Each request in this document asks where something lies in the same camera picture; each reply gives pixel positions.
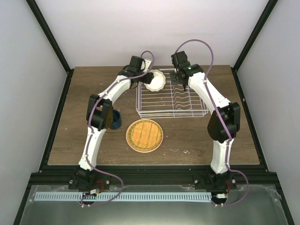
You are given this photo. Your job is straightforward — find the white scalloped bowl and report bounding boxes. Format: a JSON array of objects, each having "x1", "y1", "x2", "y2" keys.
[{"x1": 144, "y1": 69, "x2": 166, "y2": 92}]

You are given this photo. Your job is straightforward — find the blue mug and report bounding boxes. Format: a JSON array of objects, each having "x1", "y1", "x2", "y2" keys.
[{"x1": 110, "y1": 109, "x2": 122, "y2": 130}]

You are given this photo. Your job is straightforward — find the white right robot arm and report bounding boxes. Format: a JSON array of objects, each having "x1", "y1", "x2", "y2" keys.
[{"x1": 171, "y1": 51, "x2": 241, "y2": 189}]

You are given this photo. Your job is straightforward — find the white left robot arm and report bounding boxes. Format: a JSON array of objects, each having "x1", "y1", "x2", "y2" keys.
[{"x1": 78, "y1": 56, "x2": 154, "y2": 171}]

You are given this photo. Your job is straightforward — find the orange woven pattern plate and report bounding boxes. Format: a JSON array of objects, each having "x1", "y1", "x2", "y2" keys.
[{"x1": 126, "y1": 119, "x2": 164, "y2": 153}]

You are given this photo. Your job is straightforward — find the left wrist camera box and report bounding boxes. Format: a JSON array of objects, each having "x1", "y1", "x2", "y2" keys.
[{"x1": 143, "y1": 59, "x2": 152, "y2": 72}]

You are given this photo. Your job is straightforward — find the white wire dish rack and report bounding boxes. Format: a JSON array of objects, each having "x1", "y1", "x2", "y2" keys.
[{"x1": 136, "y1": 68, "x2": 209, "y2": 119}]

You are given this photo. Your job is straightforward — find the black frame post left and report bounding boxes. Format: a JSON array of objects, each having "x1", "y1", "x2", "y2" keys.
[{"x1": 26, "y1": 0, "x2": 71, "y2": 74}]

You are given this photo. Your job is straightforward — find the black frame post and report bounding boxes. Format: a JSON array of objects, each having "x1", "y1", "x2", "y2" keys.
[
  {"x1": 232, "y1": 0, "x2": 278, "y2": 72},
  {"x1": 26, "y1": 0, "x2": 71, "y2": 74}
]

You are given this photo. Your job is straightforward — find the black frame post right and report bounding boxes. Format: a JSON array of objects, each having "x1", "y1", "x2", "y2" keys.
[{"x1": 232, "y1": 0, "x2": 278, "y2": 72}]

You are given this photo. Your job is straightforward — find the black front frame rail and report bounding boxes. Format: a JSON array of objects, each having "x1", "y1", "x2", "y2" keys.
[{"x1": 29, "y1": 165, "x2": 279, "y2": 190}]

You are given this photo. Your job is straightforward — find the light blue slotted cable duct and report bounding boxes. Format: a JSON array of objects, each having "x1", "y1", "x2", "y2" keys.
[{"x1": 34, "y1": 192, "x2": 211, "y2": 203}]

